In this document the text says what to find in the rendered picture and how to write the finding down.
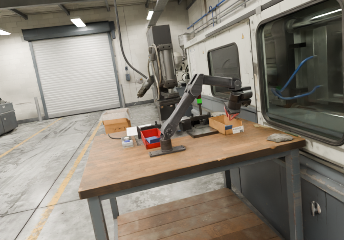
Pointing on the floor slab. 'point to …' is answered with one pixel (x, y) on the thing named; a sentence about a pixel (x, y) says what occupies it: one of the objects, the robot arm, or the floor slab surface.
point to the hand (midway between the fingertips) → (229, 117)
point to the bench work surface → (255, 146)
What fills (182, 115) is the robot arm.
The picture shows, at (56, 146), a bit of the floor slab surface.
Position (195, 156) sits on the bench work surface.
